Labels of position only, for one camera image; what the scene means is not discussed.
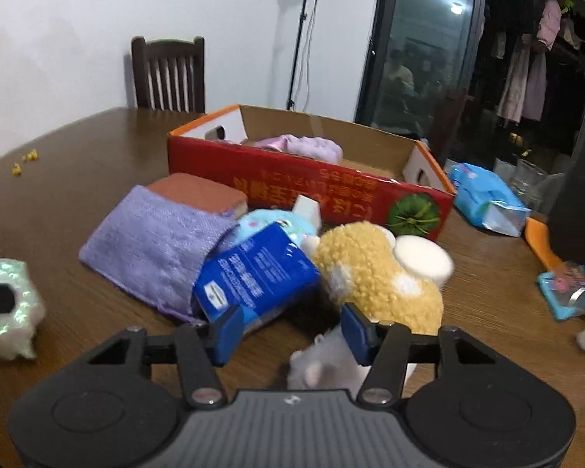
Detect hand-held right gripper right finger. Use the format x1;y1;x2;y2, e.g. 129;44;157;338
340;302;499;408

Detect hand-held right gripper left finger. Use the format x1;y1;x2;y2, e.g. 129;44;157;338
85;303;245;410

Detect white iridescent fluffy toy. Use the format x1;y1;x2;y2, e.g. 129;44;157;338
0;258;46;360

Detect white plush toy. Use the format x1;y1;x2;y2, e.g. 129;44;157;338
287;326;420;401

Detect blue tissue packet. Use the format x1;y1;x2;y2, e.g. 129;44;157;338
191;222;321;335

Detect yellow plush toy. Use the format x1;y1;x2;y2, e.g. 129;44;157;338
312;221;455;336

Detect light blue plush toy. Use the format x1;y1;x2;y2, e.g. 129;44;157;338
218;194;323;254

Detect red cardboard box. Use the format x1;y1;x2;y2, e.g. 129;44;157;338
167;104;457;243

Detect pink fluffy cloth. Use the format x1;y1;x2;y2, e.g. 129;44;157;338
251;133;344;165

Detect yellow crumbs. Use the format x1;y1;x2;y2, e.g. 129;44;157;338
0;149;41;176

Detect light blue wipes packet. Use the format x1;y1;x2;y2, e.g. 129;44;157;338
447;162;533;238

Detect orange flat object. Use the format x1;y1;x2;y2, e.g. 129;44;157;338
523;216;566;274

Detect small blue snack packet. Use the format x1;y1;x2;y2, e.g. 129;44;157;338
537;260;585;323

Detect clear plastic cup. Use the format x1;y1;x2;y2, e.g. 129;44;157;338
509;157;549;211

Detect dark wooden chair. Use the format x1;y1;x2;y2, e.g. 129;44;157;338
131;35;206;114

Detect black speaker box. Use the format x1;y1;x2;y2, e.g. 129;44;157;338
547;102;585;278

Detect sliding glass door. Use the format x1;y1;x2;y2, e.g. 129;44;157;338
355;0;493;140

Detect black light stand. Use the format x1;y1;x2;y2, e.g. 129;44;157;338
285;0;328;110

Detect hanging clothes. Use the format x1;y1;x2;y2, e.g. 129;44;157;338
482;0;585;125

